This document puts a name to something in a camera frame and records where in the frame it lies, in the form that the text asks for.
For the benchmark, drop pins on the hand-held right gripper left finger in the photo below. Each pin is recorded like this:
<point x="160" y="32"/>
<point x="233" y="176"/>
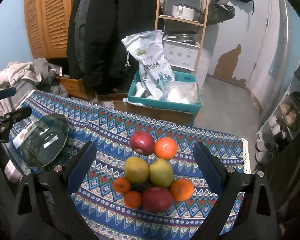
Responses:
<point x="82" y="165"/>

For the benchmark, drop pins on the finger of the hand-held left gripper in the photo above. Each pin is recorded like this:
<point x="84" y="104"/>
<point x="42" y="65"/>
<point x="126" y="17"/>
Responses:
<point x="20" y="112"/>
<point x="7" y="91"/>

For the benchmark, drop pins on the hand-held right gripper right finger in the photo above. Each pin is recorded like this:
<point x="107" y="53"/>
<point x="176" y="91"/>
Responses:
<point x="207" y="165"/>

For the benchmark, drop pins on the dark glass bowl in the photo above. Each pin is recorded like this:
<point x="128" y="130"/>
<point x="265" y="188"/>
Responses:
<point x="45" y="130"/>

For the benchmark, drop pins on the large orange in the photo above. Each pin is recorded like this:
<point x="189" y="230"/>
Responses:
<point x="166" y="148"/>
<point x="182" y="190"/>

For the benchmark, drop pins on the small orange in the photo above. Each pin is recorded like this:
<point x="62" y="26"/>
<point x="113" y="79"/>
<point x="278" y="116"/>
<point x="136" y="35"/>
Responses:
<point x="121" y="185"/>
<point x="132" y="200"/>

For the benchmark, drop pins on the greenish pear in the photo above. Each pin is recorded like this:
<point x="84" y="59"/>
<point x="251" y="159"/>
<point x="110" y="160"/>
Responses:
<point x="161" y="173"/>

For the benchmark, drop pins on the yellow mango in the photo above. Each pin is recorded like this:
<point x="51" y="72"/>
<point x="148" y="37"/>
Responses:
<point x="136" y="170"/>

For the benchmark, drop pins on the dark red apple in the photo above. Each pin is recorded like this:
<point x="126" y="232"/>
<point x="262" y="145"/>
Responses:
<point x="142" y="142"/>

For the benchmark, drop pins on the blue patterned tablecloth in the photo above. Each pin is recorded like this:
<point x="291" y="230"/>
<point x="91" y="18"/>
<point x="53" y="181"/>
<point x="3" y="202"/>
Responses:
<point x="110" y="130"/>

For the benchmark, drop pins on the grey garment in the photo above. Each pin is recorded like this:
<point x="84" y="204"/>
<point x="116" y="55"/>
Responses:
<point x="45" y="67"/>

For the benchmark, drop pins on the wooden drawer box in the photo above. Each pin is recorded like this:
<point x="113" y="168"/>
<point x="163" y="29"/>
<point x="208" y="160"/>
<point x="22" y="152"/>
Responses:
<point x="72" y="85"/>

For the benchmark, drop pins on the white shoe rack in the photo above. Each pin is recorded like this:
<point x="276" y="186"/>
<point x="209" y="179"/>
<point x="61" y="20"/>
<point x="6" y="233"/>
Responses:
<point x="265" y="127"/>

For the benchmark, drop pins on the teal plastic crate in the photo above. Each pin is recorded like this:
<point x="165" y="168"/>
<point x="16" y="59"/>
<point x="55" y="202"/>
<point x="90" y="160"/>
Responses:
<point x="165" y="106"/>

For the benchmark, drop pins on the plain cardboard box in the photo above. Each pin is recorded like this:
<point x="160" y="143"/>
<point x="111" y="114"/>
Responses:
<point x="152" y="115"/>

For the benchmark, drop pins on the clear plastic bag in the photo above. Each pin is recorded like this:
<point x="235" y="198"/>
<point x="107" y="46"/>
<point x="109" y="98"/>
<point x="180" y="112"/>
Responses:
<point x="180" y="92"/>

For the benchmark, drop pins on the wooden louvered wardrobe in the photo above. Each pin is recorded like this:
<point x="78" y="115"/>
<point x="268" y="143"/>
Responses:
<point x="52" y="17"/>

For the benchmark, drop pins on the rows of shoes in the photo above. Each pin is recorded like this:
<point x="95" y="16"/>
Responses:
<point x="290" y="116"/>

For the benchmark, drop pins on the grey coat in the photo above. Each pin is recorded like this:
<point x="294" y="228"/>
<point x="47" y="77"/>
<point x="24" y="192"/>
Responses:
<point x="80" y="10"/>

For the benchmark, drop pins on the white printed rice bag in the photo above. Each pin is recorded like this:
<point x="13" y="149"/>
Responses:
<point x="150" y="67"/>

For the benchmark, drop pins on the white patterned storage box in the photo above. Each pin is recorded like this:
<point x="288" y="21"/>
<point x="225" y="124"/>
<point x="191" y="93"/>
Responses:
<point x="180" y="55"/>

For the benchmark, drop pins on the black coat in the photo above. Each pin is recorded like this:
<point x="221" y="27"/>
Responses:
<point x="110" y="30"/>

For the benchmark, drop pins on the white door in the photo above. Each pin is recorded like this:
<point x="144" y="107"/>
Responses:
<point x="265" y="55"/>

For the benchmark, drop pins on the steel pot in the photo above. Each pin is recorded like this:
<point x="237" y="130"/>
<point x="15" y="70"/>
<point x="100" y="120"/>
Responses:
<point x="182" y="36"/>

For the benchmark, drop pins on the wooden shelf rack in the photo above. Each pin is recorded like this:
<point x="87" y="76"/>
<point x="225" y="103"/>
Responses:
<point x="180" y="20"/>

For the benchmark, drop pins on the green hanging bag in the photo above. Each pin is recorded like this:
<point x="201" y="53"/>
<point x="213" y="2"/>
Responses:
<point x="220" y="10"/>

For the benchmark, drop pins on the white cooking pot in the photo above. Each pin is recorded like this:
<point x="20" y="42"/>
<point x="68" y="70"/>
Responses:
<point x="182" y="11"/>

